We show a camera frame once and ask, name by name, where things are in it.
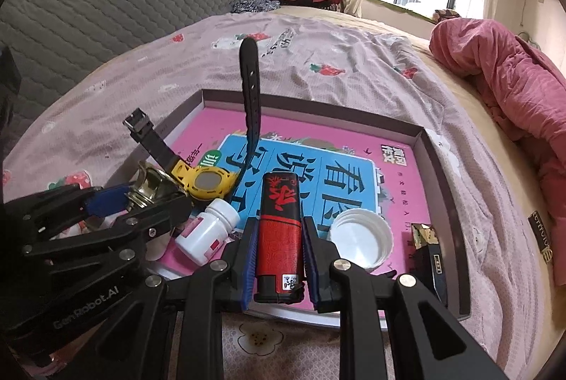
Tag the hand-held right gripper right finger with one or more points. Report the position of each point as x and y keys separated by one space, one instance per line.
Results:
x=311 y=265

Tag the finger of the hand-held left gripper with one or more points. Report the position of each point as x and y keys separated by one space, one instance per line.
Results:
x=132 y=232
x=108 y=201

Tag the pink quilt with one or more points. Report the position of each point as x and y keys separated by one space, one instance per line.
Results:
x=521 y=88

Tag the blue patterned cloth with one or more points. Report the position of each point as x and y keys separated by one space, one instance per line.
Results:
x=254 y=5

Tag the red and black lighter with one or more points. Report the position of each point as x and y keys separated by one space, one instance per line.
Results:
x=278 y=238

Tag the shallow grey cardboard box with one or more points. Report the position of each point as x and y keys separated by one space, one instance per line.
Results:
x=455 y=229

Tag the white plastic bottle cap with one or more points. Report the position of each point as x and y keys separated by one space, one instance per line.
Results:
x=358 y=238

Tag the white pill bottle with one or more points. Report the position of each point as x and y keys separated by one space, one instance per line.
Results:
x=208 y=234

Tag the grey quilted headboard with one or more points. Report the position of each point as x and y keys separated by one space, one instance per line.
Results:
x=110 y=0

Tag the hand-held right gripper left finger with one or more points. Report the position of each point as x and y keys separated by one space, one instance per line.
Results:
x=250 y=260

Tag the purple strawberry print bed sheet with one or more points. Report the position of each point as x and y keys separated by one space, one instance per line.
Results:
x=353 y=66

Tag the black and gold small box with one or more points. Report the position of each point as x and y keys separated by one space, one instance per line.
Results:
x=431 y=265

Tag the pink and blue book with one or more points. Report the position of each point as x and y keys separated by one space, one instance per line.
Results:
x=309 y=128

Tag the brown patterned cloth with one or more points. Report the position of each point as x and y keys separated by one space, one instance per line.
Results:
x=446 y=15

